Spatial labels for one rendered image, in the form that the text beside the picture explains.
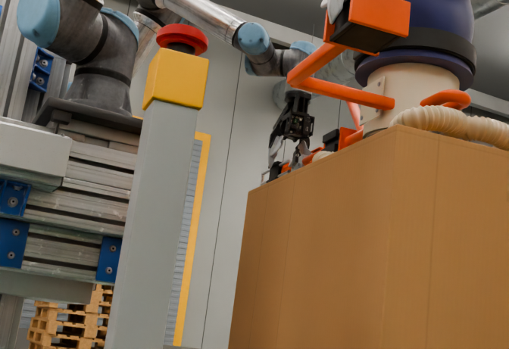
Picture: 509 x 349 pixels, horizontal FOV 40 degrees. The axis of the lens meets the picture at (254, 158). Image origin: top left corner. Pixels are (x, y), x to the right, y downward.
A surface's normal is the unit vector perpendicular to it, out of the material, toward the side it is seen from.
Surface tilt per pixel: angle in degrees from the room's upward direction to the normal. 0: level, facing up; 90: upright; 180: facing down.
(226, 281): 90
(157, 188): 90
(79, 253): 90
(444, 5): 76
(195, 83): 90
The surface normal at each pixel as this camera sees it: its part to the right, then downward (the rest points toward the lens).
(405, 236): 0.34, -0.20
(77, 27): 0.67, 0.43
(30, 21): -0.61, -0.16
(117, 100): 0.71, -0.38
